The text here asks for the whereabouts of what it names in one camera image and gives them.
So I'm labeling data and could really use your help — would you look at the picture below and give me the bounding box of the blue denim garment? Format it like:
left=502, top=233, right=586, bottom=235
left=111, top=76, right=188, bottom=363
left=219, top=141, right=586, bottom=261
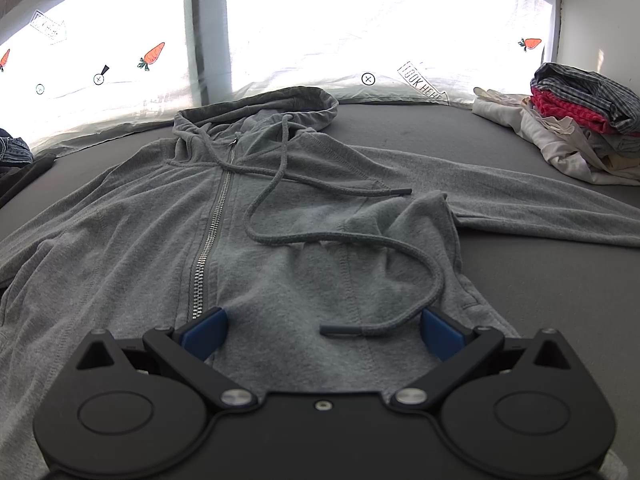
left=0, top=129, right=34, bottom=167

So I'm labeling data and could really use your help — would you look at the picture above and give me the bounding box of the black garment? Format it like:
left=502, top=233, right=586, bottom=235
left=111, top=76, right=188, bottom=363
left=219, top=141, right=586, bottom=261
left=0, top=155, right=56, bottom=207

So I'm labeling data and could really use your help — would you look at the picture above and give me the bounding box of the cream white folded garment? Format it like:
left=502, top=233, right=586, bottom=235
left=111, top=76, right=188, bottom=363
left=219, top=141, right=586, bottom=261
left=472, top=87, right=639, bottom=186

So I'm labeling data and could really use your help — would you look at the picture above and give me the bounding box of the grey zip hoodie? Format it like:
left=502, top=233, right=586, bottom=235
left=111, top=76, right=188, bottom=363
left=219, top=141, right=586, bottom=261
left=1, top=87, right=639, bottom=479

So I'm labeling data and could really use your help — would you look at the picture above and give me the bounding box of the white printed carrot curtain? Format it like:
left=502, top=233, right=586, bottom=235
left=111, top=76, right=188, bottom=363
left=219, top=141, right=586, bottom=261
left=1, top=0, right=555, bottom=150

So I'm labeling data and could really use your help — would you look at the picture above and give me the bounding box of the checkered folded shirt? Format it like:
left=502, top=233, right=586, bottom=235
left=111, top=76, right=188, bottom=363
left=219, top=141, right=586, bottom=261
left=530, top=63, right=639, bottom=136

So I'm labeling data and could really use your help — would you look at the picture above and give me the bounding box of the red folded garment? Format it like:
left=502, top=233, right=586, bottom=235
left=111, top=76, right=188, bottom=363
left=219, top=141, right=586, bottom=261
left=530, top=89, right=622, bottom=136

